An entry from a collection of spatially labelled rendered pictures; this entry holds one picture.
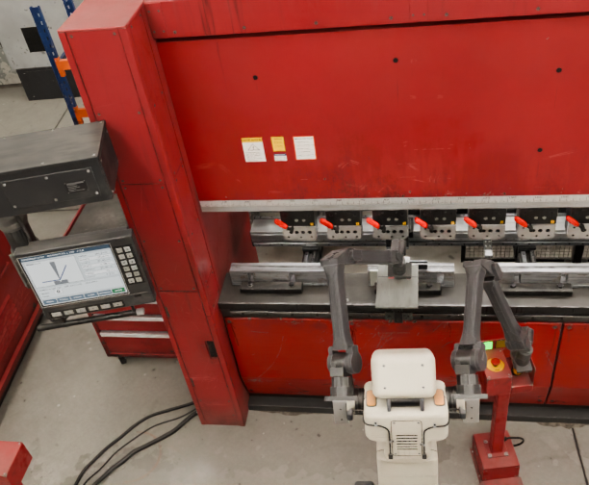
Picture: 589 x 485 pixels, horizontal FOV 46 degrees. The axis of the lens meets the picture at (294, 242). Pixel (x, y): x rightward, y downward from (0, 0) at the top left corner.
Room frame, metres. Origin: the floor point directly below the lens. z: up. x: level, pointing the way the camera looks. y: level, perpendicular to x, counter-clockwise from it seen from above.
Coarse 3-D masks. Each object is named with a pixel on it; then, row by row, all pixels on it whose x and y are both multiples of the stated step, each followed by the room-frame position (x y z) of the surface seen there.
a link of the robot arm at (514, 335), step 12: (492, 264) 1.82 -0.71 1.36; (492, 276) 1.81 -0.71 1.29; (492, 288) 1.79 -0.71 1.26; (492, 300) 1.78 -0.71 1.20; (504, 300) 1.78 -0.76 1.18; (504, 312) 1.75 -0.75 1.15; (504, 324) 1.75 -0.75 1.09; (516, 324) 1.75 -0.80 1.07; (504, 336) 1.74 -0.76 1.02; (516, 336) 1.72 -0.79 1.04; (516, 348) 1.71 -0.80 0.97
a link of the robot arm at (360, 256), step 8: (352, 248) 1.90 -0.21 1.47; (352, 256) 1.84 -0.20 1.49; (360, 256) 1.87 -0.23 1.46; (368, 256) 1.94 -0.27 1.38; (376, 256) 1.98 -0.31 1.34; (384, 256) 2.02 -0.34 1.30; (392, 256) 2.04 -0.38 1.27; (352, 264) 1.89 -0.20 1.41; (360, 264) 1.92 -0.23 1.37; (368, 264) 1.95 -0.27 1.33; (376, 264) 1.99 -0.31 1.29; (384, 264) 2.03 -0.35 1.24
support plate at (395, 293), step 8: (384, 272) 2.23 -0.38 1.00; (416, 272) 2.20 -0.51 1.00; (384, 280) 2.18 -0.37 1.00; (392, 280) 2.17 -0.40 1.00; (400, 280) 2.17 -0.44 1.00; (408, 280) 2.16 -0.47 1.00; (416, 280) 2.15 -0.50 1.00; (376, 288) 2.14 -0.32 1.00; (384, 288) 2.14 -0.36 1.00; (392, 288) 2.13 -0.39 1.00; (400, 288) 2.12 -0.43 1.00; (408, 288) 2.11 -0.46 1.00; (416, 288) 2.10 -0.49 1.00; (376, 296) 2.09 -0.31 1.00; (384, 296) 2.08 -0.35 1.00; (392, 296) 2.08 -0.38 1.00; (400, 296) 2.07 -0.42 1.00; (408, 296) 2.06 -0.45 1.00; (416, 296) 2.05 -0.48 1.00; (376, 304) 2.05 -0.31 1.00; (384, 304) 2.04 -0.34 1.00; (392, 304) 2.03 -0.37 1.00; (400, 304) 2.02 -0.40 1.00; (408, 304) 2.02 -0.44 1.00; (416, 304) 2.01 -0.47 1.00
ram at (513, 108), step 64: (192, 64) 2.42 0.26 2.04; (256, 64) 2.36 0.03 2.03; (320, 64) 2.31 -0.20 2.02; (384, 64) 2.25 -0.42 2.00; (448, 64) 2.20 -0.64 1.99; (512, 64) 2.14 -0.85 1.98; (576, 64) 2.09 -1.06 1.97; (192, 128) 2.44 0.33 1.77; (256, 128) 2.37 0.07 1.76; (320, 128) 2.31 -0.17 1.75; (384, 128) 2.25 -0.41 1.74; (448, 128) 2.19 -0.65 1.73; (512, 128) 2.14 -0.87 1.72; (576, 128) 2.08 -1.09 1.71; (256, 192) 2.39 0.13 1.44; (320, 192) 2.32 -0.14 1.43; (384, 192) 2.26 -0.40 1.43; (448, 192) 2.19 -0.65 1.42; (512, 192) 2.13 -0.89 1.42; (576, 192) 2.07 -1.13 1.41
